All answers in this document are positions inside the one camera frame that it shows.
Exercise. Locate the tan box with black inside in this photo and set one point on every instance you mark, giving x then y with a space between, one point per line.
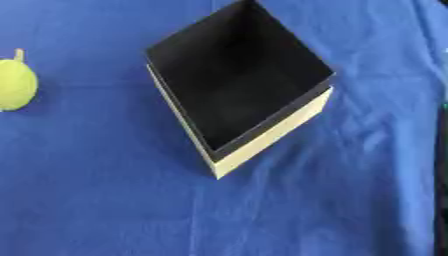
239 76

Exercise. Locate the green toy pear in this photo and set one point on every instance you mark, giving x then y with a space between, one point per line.
14 83

